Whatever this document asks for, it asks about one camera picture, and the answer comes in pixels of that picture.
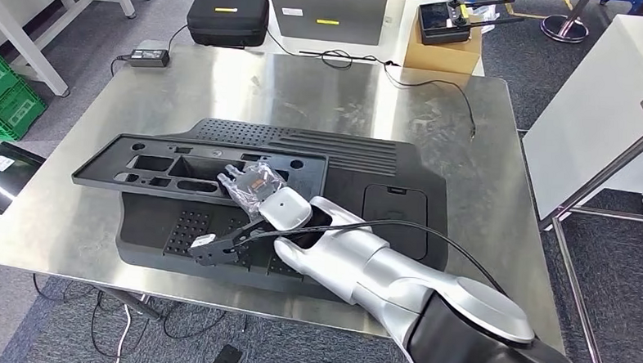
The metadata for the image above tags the stainless steel workbench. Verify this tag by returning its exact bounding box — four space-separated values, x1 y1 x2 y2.
0 36 578 355

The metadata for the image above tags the black engine cover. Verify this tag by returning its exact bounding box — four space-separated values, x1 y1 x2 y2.
113 114 454 307

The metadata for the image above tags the grey box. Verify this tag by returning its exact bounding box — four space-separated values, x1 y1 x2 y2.
265 0 389 47

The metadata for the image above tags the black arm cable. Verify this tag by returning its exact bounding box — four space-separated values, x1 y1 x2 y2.
229 213 510 298

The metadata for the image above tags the black carry case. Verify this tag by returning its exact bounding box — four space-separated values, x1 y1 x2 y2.
185 0 271 50

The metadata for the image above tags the black adapter cable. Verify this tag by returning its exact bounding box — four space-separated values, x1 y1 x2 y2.
108 22 189 81

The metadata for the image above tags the black box white label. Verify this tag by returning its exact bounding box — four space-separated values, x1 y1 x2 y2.
0 141 47 226

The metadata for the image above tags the black plastic plate holder part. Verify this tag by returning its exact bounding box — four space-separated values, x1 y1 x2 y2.
71 132 330 212

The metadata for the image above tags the white table frame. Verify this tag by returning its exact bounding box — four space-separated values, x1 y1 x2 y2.
0 0 153 102

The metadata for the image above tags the white cabinet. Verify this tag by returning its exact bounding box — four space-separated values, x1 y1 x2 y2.
519 10 643 226

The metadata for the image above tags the white floor cable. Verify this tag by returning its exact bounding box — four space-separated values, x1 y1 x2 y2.
111 303 133 363

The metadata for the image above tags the small black floor device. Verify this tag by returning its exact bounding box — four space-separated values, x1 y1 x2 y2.
206 343 245 363

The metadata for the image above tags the black floor cable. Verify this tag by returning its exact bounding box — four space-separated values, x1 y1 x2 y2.
29 273 250 363

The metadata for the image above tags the thin black cable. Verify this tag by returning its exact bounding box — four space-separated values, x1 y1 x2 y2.
261 29 482 141

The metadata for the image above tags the black power adapter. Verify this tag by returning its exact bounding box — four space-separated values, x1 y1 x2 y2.
127 47 171 69

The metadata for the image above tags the black device with antenna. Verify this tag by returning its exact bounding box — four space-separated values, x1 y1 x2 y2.
416 0 526 51

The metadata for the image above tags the chrome stanchion post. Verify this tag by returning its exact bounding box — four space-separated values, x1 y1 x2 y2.
539 0 592 44

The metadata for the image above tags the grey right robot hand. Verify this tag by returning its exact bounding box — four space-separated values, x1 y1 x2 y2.
214 159 290 222

